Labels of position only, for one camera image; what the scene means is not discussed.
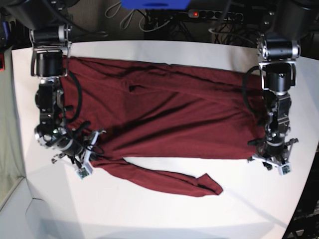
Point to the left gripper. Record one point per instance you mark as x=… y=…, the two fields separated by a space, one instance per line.
x=272 y=154

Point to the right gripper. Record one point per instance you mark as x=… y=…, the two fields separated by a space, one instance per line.
x=79 y=154

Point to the dark red t-shirt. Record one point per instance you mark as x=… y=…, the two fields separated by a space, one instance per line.
x=161 y=110

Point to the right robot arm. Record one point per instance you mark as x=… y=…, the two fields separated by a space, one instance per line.
x=51 y=40

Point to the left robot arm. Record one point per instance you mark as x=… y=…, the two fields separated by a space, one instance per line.
x=278 y=46

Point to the grey fabric side panel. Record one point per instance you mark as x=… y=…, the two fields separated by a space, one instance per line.
x=12 y=169

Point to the red and black device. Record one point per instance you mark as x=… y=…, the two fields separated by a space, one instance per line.
x=2 y=63

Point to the blue box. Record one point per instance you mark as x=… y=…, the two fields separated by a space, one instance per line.
x=155 y=4

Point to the black power strip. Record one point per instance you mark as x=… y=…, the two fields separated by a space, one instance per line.
x=215 y=15

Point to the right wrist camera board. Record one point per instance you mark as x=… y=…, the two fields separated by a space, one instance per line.
x=82 y=173

